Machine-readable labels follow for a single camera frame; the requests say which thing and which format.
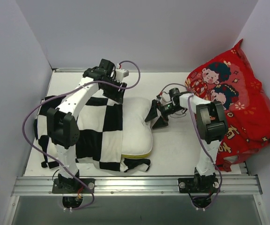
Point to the black white checkered pillowcase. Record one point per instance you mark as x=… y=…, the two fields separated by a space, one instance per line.
x=102 y=131

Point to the white pillow yellow edge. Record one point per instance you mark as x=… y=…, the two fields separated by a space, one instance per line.
x=134 y=126

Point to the red cartoon print pillow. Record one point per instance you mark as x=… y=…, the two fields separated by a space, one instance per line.
x=229 y=79

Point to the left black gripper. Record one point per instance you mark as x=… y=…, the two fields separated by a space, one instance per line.
x=115 y=89

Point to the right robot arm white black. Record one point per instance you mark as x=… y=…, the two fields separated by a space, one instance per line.
x=208 y=118

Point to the aluminium mounting rail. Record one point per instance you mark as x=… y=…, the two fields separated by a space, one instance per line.
x=136 y=186

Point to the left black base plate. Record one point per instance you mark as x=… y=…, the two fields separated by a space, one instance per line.
x=60 y=187

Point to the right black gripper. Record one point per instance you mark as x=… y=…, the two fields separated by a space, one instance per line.
x=159 y=111

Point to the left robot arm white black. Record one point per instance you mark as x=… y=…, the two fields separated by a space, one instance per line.
x=62 y=125

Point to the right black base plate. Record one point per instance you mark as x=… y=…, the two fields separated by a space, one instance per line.
x=196 y=185

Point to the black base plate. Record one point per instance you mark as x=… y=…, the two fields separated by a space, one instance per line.
x=196 y=185
x=60 y=187

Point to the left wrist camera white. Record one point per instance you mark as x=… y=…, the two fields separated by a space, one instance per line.
x=121 y=73

